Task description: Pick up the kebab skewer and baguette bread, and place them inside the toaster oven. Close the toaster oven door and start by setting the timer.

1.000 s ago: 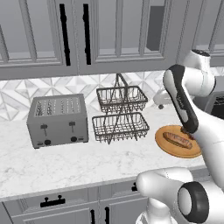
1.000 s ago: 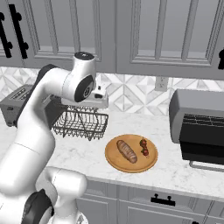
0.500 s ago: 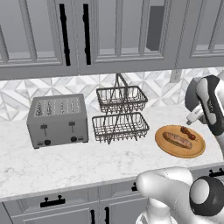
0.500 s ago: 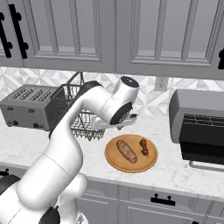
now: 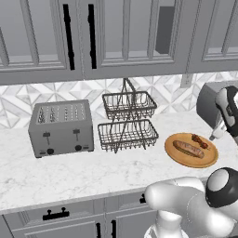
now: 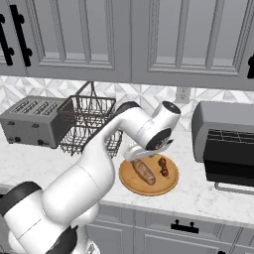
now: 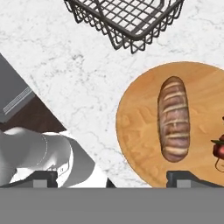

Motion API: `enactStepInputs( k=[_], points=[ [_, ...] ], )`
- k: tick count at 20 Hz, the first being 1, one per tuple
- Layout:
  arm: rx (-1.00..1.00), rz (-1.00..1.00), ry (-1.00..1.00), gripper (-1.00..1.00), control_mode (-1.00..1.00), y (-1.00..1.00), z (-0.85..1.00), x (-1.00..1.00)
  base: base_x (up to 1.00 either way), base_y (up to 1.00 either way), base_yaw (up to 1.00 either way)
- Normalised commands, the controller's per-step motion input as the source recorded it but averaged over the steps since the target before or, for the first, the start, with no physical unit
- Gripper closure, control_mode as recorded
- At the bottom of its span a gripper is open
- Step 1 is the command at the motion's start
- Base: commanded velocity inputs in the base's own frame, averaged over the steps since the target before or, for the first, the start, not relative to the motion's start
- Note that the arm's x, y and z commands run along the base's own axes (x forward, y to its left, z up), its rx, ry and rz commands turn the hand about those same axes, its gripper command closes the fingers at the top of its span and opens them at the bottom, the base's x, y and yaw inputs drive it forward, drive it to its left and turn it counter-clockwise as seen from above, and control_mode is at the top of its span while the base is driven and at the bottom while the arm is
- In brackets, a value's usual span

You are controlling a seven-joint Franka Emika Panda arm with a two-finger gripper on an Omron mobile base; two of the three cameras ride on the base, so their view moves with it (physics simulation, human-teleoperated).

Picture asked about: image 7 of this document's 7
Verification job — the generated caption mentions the grey cupboard front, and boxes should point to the grey cupboard front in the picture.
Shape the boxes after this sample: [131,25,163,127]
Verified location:
[0,53,37,124]

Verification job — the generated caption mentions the red kebab skewer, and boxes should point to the red kebab skewer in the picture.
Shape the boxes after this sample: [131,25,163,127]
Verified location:
[210,115,224,173]

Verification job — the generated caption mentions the dark wire basket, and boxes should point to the dark wire basket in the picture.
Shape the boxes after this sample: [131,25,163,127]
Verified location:
[63,0,186,55]

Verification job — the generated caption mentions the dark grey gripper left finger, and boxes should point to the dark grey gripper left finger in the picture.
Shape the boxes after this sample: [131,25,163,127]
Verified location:
[7,171,59,188]

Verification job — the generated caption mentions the brown baguette bread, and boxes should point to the brown baguette bread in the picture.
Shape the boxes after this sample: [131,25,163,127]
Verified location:
[157,75,192,164]

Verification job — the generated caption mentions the round wooden board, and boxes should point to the round wooden board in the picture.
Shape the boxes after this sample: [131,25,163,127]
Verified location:
[115,60,224,188]

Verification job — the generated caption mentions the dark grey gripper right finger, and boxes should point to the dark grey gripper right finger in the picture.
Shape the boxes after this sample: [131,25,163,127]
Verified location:
[165,170,224,188]

